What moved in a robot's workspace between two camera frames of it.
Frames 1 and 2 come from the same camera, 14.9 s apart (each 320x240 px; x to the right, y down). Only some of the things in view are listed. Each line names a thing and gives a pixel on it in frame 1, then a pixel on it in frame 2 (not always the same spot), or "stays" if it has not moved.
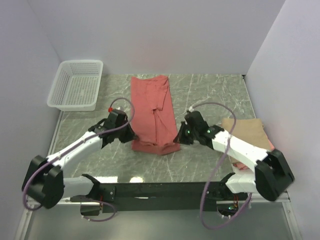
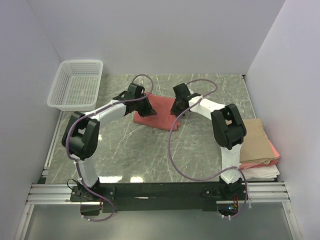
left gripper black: [130, 135] → [148, 110]
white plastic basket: [76, 85] stays
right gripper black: [180, 138] → [174, 110]
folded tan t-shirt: [250, 130] stays
